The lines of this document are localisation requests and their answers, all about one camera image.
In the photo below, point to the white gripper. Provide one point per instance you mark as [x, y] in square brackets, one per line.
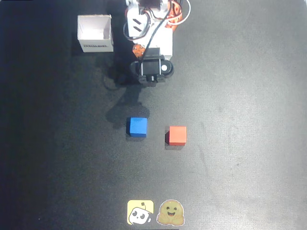
[165, 46]

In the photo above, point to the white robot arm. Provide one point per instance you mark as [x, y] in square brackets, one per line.
[134, 14]

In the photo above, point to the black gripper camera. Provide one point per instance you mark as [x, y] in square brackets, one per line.
[149, 65]

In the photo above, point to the white cardboard box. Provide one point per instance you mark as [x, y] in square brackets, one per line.
[94, 33]

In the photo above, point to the yellow robot sticker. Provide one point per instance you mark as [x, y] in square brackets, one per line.
[140, 212]

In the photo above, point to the blue cube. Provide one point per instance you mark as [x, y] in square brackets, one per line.
[138, 127]

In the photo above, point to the hugging face sticker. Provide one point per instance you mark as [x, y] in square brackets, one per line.
[170, 212]

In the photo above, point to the red cube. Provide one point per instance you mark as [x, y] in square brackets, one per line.
[177, 135]

